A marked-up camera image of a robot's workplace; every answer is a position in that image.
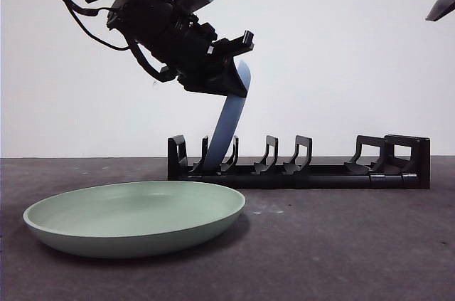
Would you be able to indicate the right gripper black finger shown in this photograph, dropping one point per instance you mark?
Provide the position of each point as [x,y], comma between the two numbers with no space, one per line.
[442,7]

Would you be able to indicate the pale green round plate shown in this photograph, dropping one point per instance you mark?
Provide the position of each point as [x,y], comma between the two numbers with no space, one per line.
[135,219]

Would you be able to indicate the blue round plate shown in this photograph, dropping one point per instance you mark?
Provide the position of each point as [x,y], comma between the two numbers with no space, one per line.
[227,126]

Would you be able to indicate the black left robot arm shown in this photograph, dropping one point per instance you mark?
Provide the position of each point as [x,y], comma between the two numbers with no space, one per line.
[153,16]

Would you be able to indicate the black plate rack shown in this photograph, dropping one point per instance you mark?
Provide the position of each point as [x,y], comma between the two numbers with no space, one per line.
[320,180]

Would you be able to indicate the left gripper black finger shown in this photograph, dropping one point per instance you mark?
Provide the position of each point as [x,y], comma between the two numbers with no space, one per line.
[217,80]

